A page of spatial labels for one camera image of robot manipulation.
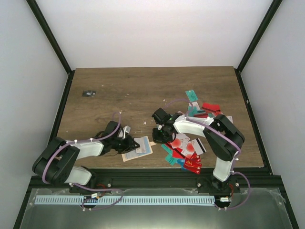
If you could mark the white card red pattern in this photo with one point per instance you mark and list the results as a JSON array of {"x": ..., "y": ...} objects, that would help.
[{"x": 142, "y": 142}]

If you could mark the beige card holder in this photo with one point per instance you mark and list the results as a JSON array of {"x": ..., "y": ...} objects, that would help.
[{"x": 133, "y": 155}]

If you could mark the far red card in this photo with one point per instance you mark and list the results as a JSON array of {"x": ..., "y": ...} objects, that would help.
[{"x": 212, "y": 108}]

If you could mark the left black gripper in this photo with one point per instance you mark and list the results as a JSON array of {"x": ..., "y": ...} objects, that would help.
[{"x": 130, "y": 142}]

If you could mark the light blue slotted cable duct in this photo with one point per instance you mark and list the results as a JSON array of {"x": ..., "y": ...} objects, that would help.
[{"x": 126, "y": 200}]

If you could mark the white striped card in pile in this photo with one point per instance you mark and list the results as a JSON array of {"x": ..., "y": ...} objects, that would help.
[{"x": 198, "y": 146}]

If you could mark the red card black stripe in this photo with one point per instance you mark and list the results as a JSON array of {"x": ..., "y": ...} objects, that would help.
[{"x": 178, "y": 155}]

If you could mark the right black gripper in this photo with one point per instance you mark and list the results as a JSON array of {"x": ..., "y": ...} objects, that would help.
[{"x": 157, "y": 140}]

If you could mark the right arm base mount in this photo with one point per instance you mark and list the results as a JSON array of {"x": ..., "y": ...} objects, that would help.
[{"x": 209, "y": 184}]

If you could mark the white card red circle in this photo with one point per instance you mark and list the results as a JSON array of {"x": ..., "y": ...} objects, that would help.
[{"x": 181, "y": 140}]

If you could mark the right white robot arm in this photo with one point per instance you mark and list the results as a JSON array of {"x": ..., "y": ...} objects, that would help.
[{"x": 224, "y": 138}]

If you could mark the small black card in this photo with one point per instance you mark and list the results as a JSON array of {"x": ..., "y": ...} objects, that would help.
[{"x": 88, "y": 93}]

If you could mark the far teal card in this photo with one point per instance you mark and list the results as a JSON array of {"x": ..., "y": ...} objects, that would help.
[{"x": 191, "y": 95}]

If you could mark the teal VIP card front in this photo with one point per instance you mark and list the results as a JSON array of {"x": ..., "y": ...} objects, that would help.
[{"x": 171, "y": 160}]

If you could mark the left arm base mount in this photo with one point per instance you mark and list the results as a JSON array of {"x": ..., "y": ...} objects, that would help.
[{"x": 93, "y": 184}]

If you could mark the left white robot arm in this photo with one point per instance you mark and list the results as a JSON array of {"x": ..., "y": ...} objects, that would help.
[{"x": 56, "y": 164}]

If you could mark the black frame rail front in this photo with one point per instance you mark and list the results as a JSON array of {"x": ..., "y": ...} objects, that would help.
[{"x": 179, "y": 178}]

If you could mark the red VIP card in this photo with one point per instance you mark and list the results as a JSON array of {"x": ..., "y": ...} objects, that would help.
[{"x": 192, "y": 165}]

